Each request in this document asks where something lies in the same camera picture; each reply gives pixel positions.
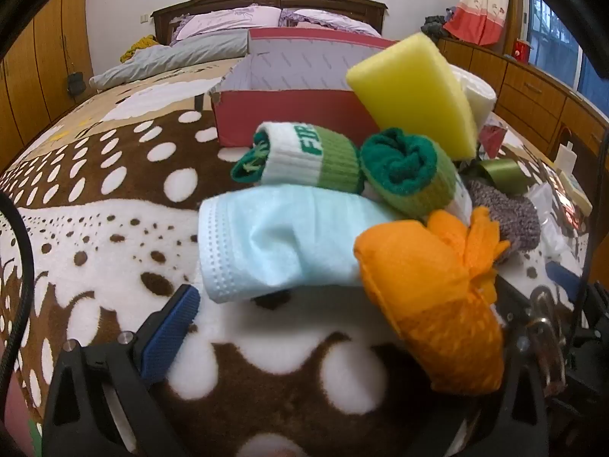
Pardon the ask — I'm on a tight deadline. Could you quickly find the plain lilac pillow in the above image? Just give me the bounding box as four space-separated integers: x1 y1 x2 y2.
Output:
170 7 282 45

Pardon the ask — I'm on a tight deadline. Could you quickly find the light blue face mask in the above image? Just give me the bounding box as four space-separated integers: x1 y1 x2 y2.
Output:
197 185 405 304

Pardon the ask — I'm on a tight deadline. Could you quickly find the white plastic bottle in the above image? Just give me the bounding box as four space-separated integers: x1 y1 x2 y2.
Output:
554 140 576 172

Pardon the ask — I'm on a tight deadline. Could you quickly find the red and white curtain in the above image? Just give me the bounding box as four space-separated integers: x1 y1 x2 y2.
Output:
443 0 512 47

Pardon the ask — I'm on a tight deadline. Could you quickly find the brown white spotted blanket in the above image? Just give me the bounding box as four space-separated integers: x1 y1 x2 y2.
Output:
0 54 609 457

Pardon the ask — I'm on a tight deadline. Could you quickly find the yellow sponge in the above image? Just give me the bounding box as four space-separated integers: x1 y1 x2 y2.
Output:
345 32 478 160

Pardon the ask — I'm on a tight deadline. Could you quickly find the white waffle towel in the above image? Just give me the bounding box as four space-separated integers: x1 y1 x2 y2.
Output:
450 66 498 127

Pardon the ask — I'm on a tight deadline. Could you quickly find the purple grey knitted cloth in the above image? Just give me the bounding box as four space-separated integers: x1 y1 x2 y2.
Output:
464 178 542 265

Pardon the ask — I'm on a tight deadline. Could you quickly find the clear plastic bag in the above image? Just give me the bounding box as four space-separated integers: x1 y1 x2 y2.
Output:
526 183 579 260

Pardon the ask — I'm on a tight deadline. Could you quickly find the yellow cloth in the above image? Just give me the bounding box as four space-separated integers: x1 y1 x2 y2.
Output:
119 35 160 64

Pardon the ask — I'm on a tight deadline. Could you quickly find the lilac pillow with ruffles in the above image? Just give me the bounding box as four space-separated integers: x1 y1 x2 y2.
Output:
280 8 382 36

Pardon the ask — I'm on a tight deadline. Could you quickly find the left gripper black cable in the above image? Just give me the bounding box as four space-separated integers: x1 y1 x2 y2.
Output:
0 193 35 410

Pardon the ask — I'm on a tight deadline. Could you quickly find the wooden wardrobe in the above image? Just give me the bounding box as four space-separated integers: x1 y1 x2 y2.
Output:
0 0 93 163

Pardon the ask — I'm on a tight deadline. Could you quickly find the red cardboard box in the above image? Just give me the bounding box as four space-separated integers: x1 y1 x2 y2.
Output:
209 27 400 149

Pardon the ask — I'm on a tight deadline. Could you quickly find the orange sock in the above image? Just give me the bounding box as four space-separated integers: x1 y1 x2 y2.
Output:
353 207 511 395

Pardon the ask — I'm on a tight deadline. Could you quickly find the window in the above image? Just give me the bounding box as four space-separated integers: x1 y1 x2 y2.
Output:
526 0 591 98

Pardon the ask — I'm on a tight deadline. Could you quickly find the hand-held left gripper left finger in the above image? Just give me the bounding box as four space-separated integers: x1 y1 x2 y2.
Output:
40 284 201 457

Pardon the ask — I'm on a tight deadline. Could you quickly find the metal spring clip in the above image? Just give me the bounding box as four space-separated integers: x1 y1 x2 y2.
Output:
527 286 568 393

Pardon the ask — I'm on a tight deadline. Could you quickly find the wooden cabinet with drawers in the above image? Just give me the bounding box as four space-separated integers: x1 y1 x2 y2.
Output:
435 35 609 191

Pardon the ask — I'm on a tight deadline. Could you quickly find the dark green sock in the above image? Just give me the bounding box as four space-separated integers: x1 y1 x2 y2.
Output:
359 128 473 222

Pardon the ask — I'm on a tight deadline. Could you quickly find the dark clothes pile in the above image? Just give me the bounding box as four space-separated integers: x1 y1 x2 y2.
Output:
420 7 458 41

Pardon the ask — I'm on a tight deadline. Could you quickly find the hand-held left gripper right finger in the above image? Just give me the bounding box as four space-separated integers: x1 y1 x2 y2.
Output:
454 337 568 457

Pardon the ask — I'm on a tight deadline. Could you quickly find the red patterned packet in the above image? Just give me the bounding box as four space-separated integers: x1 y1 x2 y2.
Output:
478 121 509 159

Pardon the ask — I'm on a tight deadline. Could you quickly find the green satin ribbon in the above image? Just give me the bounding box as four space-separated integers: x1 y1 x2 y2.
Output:
457 158 532 196

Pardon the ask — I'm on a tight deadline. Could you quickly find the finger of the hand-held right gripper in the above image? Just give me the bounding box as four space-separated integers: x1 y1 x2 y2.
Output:
495 278 540 331
545 263 586 298

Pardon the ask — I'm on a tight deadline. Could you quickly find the grey duvet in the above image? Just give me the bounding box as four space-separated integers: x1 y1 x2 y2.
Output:
89 29 250 90

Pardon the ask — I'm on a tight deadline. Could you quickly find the white green sock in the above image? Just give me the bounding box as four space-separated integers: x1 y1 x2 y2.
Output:
231 121 362 195

